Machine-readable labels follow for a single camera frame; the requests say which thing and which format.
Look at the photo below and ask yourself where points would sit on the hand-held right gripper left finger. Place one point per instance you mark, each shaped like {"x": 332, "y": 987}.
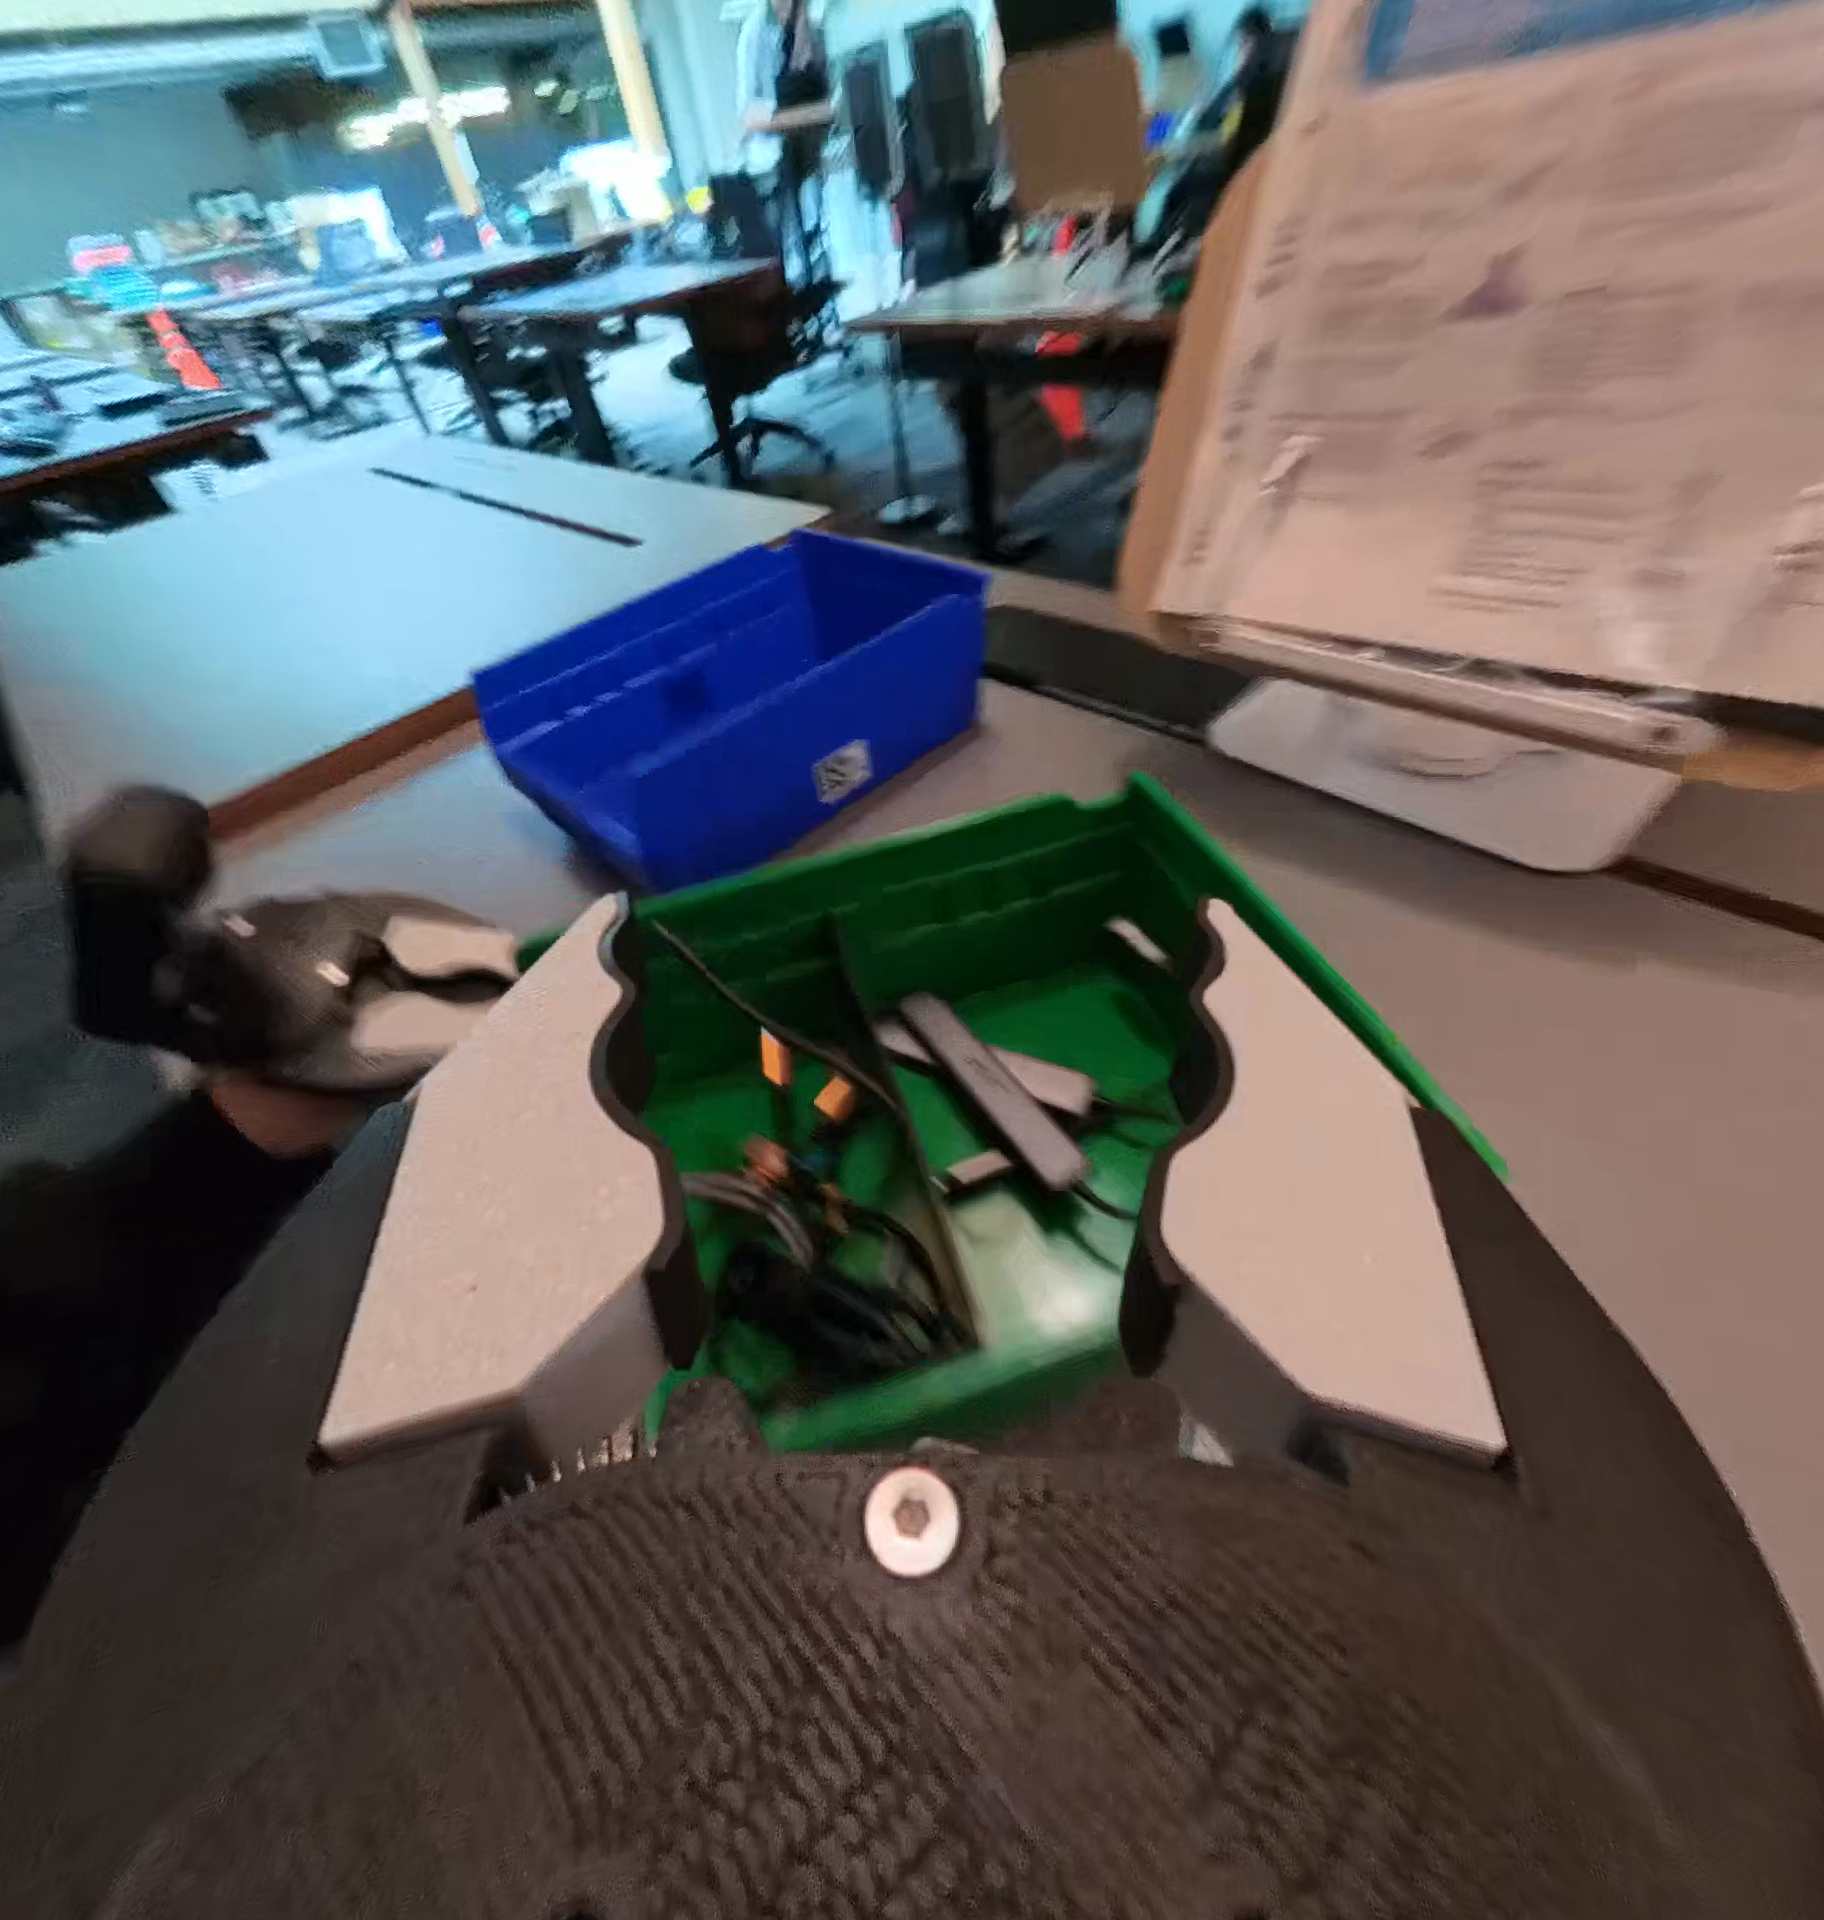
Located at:
{"x": 506, "y": 1201}

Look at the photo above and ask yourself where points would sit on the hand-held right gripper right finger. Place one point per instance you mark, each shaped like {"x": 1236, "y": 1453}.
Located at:
{"x": 1302, "y": 1201}

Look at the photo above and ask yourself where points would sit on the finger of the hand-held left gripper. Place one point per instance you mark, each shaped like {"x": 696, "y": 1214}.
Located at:
{"x": 453, "y": 948}
{"x": 417, "y": 1027}

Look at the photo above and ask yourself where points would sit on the green plastic bin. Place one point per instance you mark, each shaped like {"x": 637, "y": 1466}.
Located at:
{"x": 1031, "y": 1302}

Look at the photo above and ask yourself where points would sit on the large blue plastic bin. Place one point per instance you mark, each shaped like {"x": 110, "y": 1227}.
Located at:
{"x": 732, "y": 721}

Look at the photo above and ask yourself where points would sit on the person's left forearm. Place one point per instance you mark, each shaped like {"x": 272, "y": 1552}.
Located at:
{"x": 88, "y": 1318}

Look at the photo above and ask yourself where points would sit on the person's left hand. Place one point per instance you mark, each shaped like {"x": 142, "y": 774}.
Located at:
{"x": 295, "y": 1118}

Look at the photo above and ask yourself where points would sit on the silver USB hub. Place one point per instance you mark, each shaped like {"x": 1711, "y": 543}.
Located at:
{"x": 1058, "y": 1091}

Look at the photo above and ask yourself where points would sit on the black bin divider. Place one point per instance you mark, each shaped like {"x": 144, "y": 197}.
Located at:
{"x": 899, "y": 1139}

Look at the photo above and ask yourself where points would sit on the black office chair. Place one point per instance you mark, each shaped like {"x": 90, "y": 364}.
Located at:
{"x": 755, "y": 345}

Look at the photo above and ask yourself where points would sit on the wooden background table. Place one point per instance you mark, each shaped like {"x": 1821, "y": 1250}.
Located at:
{"x": 1017, "y": 309}

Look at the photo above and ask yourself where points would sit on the white printed instruction sheet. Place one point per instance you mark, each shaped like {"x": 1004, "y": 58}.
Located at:
{"x": 1526, "y": 377}

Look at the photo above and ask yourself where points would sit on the black portrait monitor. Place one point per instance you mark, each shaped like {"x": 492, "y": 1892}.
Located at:
{"x": 865, "y": 113}
{"x": 944, "y": 96}

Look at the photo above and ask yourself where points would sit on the blue header instruction sheet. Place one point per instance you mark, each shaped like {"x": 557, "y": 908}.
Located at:
{"x": 1544, "y": 29}

